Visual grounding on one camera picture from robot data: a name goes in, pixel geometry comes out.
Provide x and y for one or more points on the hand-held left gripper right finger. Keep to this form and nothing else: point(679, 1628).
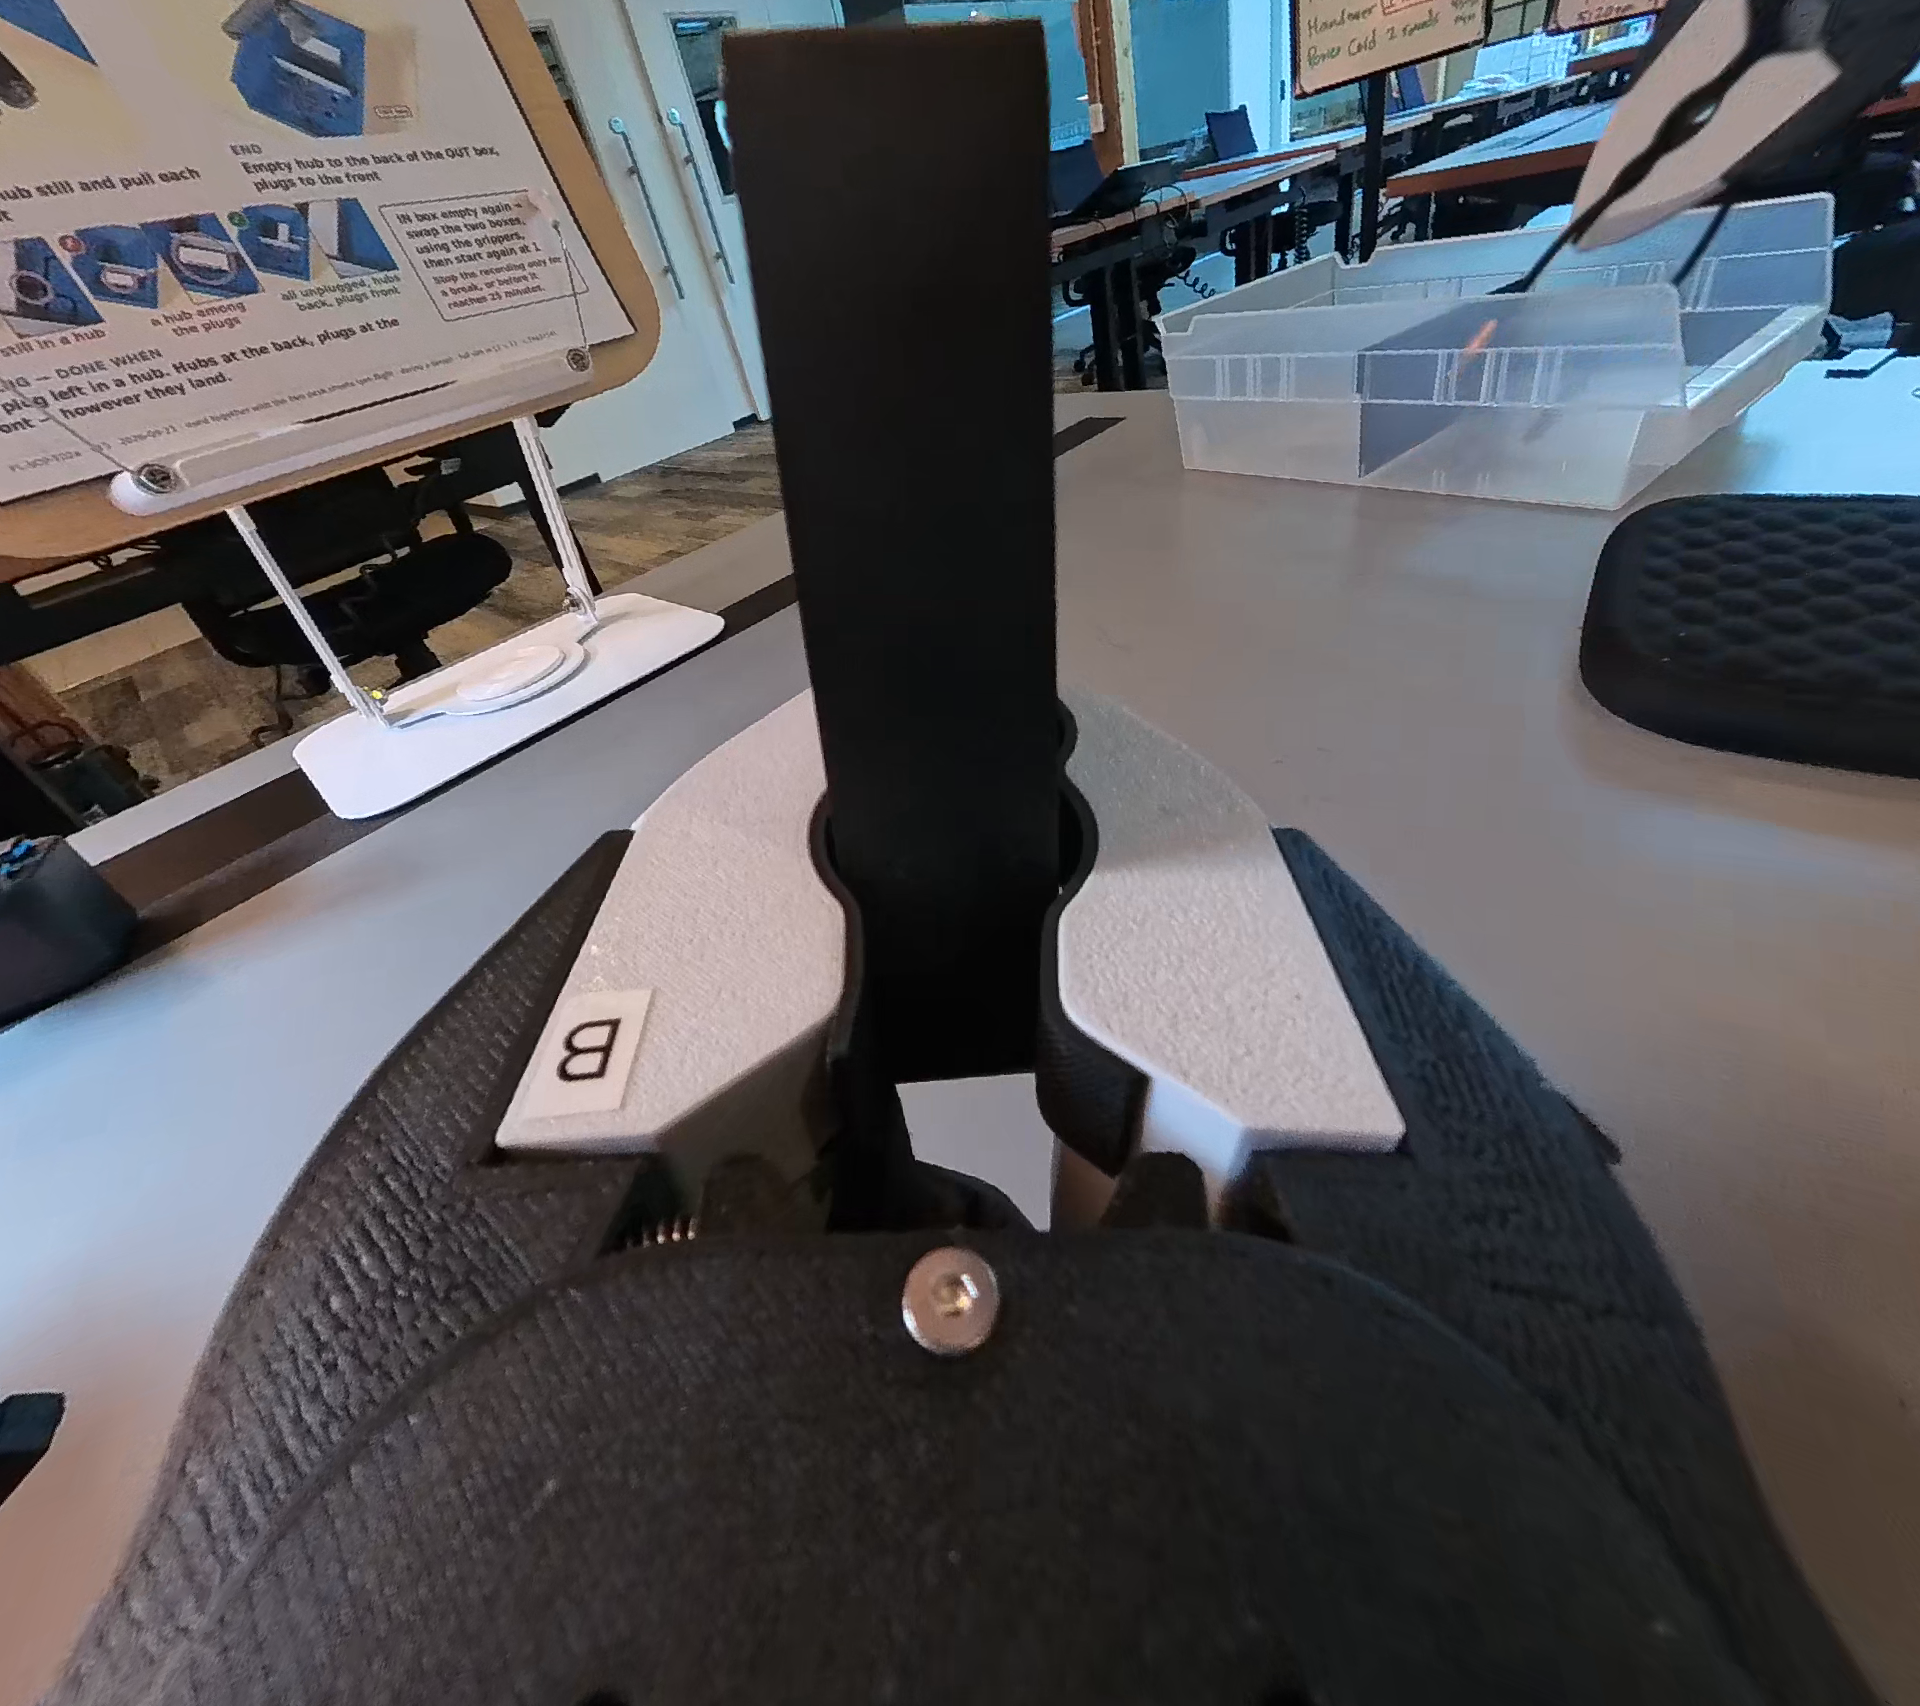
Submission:
point(1215, 971)

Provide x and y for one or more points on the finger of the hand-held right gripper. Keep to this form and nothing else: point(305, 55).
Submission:
point(1755, 125)
point(1689, 57)

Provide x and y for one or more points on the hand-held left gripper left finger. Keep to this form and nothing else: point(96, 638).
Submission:
point(705, 956)

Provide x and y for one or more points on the black usb hub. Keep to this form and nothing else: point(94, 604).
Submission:
point(901, 460)

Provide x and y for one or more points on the clear plastic bin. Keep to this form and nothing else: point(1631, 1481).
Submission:
point(1275, 417)

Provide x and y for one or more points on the dark grey usb hub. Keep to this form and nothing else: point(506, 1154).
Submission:
point(60, 941)

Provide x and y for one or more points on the long wooden edged desk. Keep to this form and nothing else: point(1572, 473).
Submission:
point(1500, 161)

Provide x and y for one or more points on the white board stand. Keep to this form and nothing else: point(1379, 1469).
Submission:
point(631, 641)

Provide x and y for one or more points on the black honeycomb wrist rest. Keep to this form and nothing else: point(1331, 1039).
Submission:
point(1755, 641)

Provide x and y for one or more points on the phone icon door window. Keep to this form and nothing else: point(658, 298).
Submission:
point(693, 176)

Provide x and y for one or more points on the instruction board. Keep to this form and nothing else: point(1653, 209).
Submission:
point(224, 161)

